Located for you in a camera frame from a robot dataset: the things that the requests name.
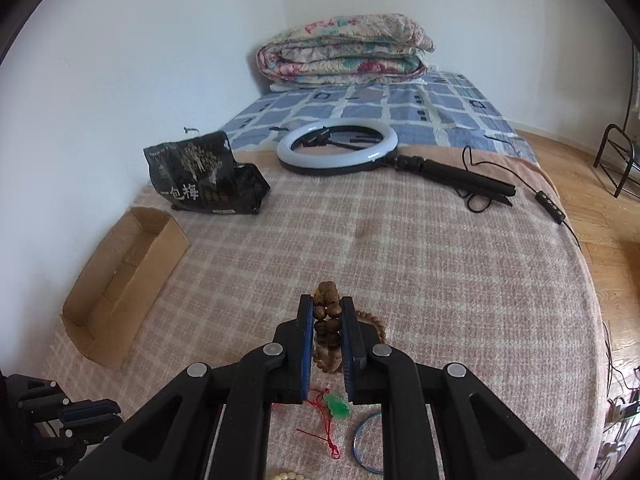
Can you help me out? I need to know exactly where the brown cardboard box tray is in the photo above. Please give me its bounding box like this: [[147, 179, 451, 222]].
[[61, 207, 190, 370]]

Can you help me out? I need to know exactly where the black ring light handle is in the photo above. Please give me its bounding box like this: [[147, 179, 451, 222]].
[[383, 155, 516, 206]]

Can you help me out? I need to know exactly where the green jade red-cord pendant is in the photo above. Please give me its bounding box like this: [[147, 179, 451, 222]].
[[296, 388, 350, 460]]

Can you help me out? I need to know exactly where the white ring light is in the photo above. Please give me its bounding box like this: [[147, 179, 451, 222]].
[[277, 118, 399, 177]]

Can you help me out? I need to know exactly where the blue checked bed sheet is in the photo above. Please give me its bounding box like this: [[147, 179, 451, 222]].
[[221, 70, 537, 162]]

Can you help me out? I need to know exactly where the black metal rack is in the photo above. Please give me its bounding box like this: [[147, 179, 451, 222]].
[[593, 44, 639, 200]]

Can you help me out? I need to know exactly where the folded floral quilt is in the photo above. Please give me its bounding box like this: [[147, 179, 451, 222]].
[[255, 13, 435, 88]]

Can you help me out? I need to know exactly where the black plum snack bag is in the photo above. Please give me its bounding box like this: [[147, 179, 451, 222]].
[[143, 131, 270, 214]]

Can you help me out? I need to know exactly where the blue bangle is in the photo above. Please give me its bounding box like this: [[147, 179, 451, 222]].
[[352, 411, 384, 478]]

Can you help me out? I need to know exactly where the black ring light cable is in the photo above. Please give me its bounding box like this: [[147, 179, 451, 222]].
[[460, 131, 583, 250]]

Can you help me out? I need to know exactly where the light wooden bead necklace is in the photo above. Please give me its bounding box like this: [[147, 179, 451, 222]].
[[312, 309, 386, 375]]

